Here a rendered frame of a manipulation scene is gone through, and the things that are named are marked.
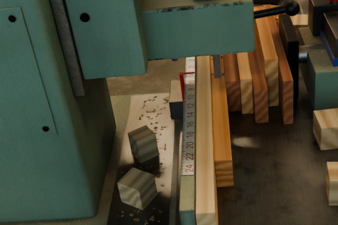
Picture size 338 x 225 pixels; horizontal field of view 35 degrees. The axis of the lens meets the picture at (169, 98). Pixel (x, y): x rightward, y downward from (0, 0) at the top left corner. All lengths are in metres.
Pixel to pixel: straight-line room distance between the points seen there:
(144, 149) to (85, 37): 0.25
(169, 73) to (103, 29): 2.07
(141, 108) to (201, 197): 0.44
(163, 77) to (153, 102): 1.70
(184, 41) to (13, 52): 0.21
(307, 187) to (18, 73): 0.35
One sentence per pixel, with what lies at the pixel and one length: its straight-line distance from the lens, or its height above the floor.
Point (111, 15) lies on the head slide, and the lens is 0.62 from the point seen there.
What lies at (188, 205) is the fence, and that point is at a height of 0.96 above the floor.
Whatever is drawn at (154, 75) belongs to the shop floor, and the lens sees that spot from 2.69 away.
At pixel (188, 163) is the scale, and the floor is 0.96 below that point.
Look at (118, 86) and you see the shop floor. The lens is 2.65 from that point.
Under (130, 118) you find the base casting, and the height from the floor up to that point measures 0.80.
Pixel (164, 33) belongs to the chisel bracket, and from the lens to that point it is 0.66.
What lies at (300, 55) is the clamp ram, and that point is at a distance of 0.76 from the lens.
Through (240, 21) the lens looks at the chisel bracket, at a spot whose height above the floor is 1.04.
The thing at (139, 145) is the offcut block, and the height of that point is 0.83.
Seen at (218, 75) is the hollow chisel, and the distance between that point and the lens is 0.72.
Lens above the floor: 1.32
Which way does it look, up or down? 32 degrees down
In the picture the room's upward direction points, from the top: 8 degrees counter-clockwise
